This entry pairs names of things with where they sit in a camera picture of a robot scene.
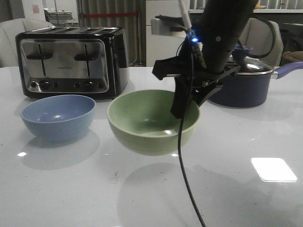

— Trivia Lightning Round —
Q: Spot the black cable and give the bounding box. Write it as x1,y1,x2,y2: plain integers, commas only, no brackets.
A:
177,35,207,227

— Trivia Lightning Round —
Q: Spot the glass lid purple knob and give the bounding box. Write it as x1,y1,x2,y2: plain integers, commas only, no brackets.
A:
231,45,274,75

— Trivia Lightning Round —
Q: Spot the beige upholstered chair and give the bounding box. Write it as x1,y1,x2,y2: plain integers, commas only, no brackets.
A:
240,18,284,66

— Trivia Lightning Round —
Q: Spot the blue bowl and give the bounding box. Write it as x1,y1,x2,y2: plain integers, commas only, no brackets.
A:
20,95,96,141

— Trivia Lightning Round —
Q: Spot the white refrigerator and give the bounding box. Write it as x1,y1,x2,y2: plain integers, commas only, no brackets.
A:
145,0,184,67

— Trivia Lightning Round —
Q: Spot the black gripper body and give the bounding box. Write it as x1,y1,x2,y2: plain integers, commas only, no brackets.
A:
152,42,240,87

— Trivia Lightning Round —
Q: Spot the brown cushioned seat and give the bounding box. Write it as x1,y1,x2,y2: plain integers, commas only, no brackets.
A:
282,51,303,65

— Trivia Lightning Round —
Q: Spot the metal stanchion post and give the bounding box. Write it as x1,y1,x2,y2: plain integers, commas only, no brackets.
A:
77,0,85,27

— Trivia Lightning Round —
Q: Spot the dark blue saucepan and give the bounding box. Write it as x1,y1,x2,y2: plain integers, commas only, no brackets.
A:
209,61,303,108

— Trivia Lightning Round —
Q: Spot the green bowl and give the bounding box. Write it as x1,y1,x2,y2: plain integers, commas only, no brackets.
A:
107,90,200,156

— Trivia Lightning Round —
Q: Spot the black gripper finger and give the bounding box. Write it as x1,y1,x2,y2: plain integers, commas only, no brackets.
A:
192,82,223,106
170,78,191,119

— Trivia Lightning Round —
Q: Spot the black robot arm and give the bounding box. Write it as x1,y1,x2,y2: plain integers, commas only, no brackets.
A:
151,0,257,117

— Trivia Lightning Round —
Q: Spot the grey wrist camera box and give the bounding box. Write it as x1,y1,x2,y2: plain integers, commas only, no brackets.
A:
151,15,192,37

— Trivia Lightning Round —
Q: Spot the white armchair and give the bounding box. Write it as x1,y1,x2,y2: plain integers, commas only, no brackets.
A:
0,18,54,68

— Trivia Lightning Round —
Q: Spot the black silver toaster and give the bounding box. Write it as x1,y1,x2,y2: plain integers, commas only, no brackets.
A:
16,27,129,100

